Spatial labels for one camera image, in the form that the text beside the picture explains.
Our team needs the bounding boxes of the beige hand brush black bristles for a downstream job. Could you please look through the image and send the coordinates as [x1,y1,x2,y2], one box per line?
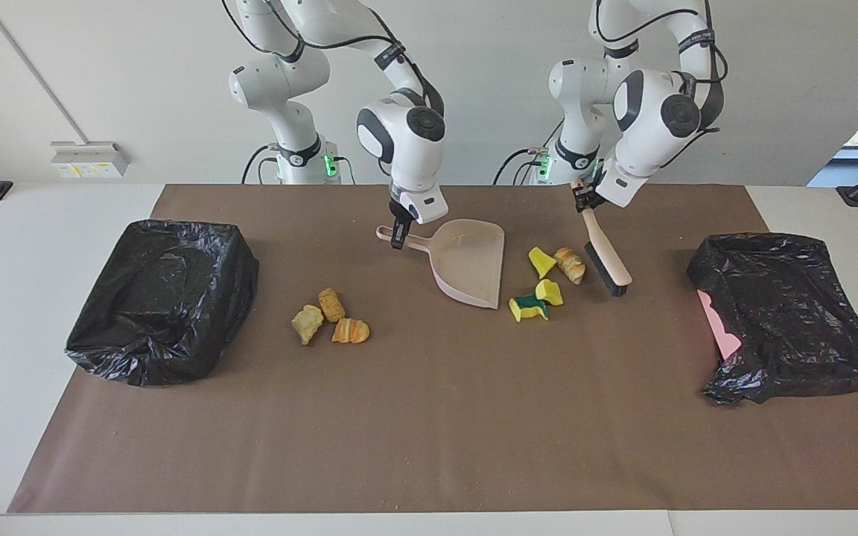
[576,195,633,298]

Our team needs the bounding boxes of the striped pale bread roll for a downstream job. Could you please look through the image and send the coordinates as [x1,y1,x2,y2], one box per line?
[554,247,586,286]

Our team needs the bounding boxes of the beige plastic dustpan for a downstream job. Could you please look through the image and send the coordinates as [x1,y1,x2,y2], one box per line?
[376,218,506,310]

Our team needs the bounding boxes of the brown speckled bread piece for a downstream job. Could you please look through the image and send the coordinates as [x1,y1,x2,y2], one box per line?
[317,287,346,324]

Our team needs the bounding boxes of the orange striped croissant piece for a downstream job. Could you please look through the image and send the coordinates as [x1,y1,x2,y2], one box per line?
[331,317,371,345]

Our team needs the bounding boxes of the yellow sponge with green pad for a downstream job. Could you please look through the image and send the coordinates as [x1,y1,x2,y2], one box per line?
[509,294,550,323]

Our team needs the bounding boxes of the pale green chip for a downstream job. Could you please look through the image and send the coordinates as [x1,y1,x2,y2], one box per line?
[290,304,325,346]

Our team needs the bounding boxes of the pink plastic bin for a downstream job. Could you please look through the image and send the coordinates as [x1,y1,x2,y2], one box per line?
[697,289,743,361]

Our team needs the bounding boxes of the black plastic trash bag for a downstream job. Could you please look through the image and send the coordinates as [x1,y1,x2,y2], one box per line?
[687,232,858,406]

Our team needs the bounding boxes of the black bag lined trash bin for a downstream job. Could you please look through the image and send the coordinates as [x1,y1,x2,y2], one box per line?
[65,219,260,387]

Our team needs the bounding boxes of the brown paper table mat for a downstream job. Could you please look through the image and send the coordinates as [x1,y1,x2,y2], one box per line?
[7,183,858,514]

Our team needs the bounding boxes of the black base power cable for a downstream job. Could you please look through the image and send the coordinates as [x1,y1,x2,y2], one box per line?
[241,145,281,185]
[492,147,549,185]

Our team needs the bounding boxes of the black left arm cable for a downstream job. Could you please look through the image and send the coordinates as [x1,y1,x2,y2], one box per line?
[593,0,728,168]

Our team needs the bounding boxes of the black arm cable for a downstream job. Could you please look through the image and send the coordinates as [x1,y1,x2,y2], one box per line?
[593,0,728,168]
[220,0,446,120]

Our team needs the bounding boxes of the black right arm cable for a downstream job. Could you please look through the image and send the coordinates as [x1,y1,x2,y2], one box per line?
[220,0,446,120]

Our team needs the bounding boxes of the white wall outlet box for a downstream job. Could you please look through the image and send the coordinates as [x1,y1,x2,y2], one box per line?
[50,141,130,179]

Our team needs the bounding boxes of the white wall cable duct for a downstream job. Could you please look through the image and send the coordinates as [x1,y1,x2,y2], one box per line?
[0,0,91,144]

